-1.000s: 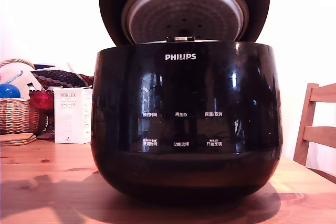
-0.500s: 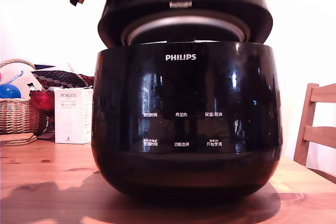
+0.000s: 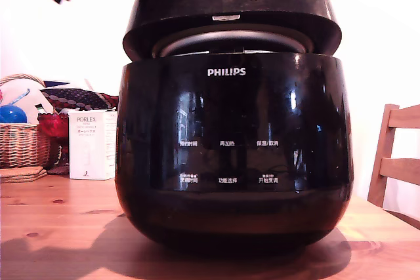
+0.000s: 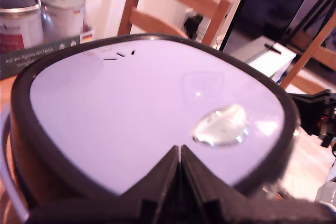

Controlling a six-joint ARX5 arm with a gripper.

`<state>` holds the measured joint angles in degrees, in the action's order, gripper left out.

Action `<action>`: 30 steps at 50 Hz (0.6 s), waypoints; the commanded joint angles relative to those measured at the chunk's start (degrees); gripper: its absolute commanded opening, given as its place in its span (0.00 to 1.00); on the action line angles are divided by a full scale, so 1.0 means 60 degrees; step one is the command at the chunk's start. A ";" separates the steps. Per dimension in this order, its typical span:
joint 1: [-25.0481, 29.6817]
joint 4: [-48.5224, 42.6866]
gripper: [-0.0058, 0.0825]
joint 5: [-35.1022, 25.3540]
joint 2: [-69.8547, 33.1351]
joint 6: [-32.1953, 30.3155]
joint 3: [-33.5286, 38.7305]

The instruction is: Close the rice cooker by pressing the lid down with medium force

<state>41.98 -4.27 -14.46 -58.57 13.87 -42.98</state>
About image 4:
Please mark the black Philips rice cooker body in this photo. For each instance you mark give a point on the black Philips rice cooker body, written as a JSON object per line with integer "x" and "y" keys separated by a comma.
{"x": 17, "y": 179}

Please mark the white flat box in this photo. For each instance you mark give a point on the white flat box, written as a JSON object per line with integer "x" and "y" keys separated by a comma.
{"x": 273, "y": 58}

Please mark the small black object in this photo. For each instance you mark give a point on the small black object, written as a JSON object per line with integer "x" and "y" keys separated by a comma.
{"x": 193, "y": 24}

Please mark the wooden ladder-back chair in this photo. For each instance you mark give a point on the wooden ladder-back chair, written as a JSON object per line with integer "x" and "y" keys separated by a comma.
{"x": 302, "y": 61}
{"x": 157, "y": 22}

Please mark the small box with flag print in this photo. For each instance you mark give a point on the small box with flag print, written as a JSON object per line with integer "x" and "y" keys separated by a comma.
{"x": 88, "y": 35}

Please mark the dark printed cardboard box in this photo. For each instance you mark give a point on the dark printed cardboard box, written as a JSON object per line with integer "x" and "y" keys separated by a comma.
{"x": 39, "y": 56}

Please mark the black flat screen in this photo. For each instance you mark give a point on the black flat screen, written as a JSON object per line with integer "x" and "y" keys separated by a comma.
{"x": 267, "y": 3}

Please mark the plain silver tin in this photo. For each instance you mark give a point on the plain silver tin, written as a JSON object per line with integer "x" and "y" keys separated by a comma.
{"x": 63, "y": 16}

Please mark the silver tin with red label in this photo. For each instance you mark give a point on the silver tin with red label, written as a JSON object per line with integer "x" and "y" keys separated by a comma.
{"x": 26, "y": 24}

